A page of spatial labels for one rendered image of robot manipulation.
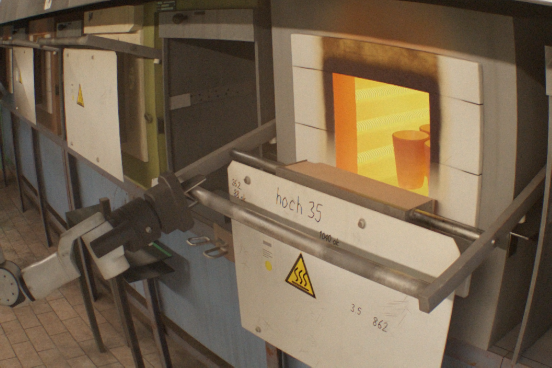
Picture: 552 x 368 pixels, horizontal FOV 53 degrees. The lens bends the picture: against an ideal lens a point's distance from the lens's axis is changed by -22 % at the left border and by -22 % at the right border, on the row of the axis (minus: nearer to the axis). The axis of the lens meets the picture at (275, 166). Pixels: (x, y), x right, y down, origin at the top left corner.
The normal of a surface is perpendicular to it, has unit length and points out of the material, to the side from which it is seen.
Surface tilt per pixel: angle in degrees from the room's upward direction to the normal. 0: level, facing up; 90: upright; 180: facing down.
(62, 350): 0
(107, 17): 90
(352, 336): 90
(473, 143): 90
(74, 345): 0
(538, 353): 0
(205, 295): 90
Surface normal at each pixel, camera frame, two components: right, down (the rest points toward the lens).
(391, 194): -0.04, -0.96
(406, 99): 0.60, 0.21
